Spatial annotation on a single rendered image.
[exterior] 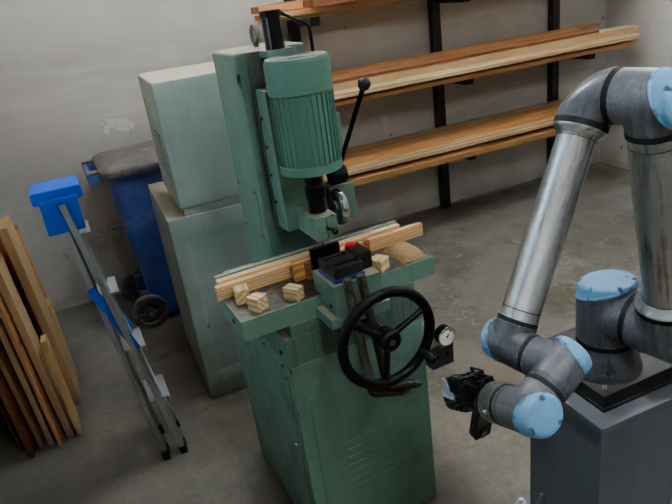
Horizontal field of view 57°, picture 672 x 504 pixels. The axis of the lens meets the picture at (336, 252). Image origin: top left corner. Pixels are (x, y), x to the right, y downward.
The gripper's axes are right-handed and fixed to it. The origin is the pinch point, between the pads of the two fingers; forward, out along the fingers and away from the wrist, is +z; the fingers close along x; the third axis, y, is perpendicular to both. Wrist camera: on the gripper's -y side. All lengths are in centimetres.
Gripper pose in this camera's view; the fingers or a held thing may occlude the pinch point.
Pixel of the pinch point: (447, 393)
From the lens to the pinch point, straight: 161.3
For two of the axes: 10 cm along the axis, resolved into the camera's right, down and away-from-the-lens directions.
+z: -3.6, 0.3, 9.3
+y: -2.9, -9.6, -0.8
